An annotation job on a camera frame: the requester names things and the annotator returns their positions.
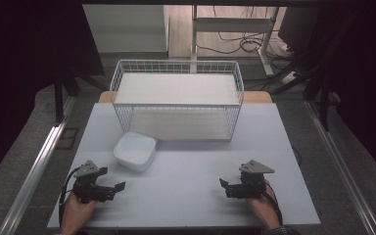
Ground person's left hand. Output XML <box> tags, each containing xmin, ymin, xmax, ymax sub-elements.
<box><xmin>59</xmin><ymin>191</ymin><xmax>98</xmax><ymax>235</ymax></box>

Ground wooden table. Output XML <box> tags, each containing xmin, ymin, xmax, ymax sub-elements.
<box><xmin>97</xmin><ymin>90</ymin><xmax>274</xmax><ymax>105</ymax></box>

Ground white power strip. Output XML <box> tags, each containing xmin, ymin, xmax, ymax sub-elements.
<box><xmin>279</xmin><ymin>70</ymin><xmax>299</xmax><ymax>85</ymax></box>

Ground white metal desk frame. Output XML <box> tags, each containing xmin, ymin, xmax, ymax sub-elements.
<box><xmin>189</xmin><ymin>5</ymin><xmax>281</xmax><ymax>77</ymax></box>

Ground white square bowl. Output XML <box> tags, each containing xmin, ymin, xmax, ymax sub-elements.
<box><xmin>113</xmin><ymin>131</ymin><xmax>158</xmax><ymax>173</ymax></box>

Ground person's dark sleeve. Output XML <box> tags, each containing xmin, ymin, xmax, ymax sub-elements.
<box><xmin>263</xmin><ymin>225</ymin><xmax>303</xmax><ymax>235</ymax></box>

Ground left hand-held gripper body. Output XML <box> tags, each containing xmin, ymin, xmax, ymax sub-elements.
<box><xmin>71</xmin><ymin>160</ymin><xmax>116</xmax><ymax>205</ymax></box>

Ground white cabinet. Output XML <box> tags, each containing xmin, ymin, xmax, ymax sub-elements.
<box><xmin>82</xmin><ymin>4</ymin><xmax>171</xmax><ymax>55</ymax></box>

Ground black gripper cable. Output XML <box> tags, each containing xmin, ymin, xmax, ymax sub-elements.
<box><xmin>263</xmin><ymin>180</ymin><xmax>284</xmax><ymax>227</ymax></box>
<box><xmin>58</xmin><ymin>166</ymin><xmax>80</xmax><ymax>227</ymax></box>

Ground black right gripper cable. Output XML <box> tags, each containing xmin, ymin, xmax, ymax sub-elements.
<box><xmin>263</xmin><ymin>180</ymin><xmax>284</xmax><ymax>227</ymax></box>

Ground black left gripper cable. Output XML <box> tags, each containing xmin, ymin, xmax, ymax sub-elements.
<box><xmin>58</xmin><ymin>166</ymin><xmax>80</xmax><ymax>227</ymax></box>

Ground white wire basket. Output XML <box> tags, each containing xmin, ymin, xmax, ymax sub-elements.
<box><xmin>109</xmin><ymin>59</ymin><xmax>246</xmax><ymax>143</ymax></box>

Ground dark curtain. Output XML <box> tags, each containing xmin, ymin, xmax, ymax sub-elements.
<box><xmin>0</xmin><ymin>0</ymin><xmax>106</xmax><ymax>190</ymax></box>
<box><xmin>302</xmin><ymin>0</ymin><xmax>376</xmax><ymax>189</ymax></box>

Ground aluminium rail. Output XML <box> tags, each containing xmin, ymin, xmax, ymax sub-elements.
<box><xmin>304</xmin><ymin>99</ymin><xmax>376</xmax><ymax>235</ymax></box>
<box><xmin>0</xmin><ymin>96</ymin><xmax>77</xmax><ymax>235</ymax></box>

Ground black metal stand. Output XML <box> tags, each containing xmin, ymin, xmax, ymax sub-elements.
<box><xmin>52</xmin><ymin>70</ymin><xmax>67</xmax><ymax>127</ymax></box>
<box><xmin>317</xmin><ymin>76</ymin><xmax>331</xmax><ymax>132</ymax></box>

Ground person's right hand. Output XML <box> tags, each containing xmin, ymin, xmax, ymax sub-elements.
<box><xmin>245</xmin><ymin>179</ymin><xmax>282</xmax><ymax>232</ymax></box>

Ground black floor cables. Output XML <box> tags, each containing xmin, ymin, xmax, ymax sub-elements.
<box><xmin>195</xmin><ymin>5</ymin><xmax>297</xmax><ymax>92</ymax></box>

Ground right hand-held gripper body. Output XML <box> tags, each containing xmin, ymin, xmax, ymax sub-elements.
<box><xmin>224</xmin><ymin>159</ymin><xmax>276</xmax><ymax>200</ymax></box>

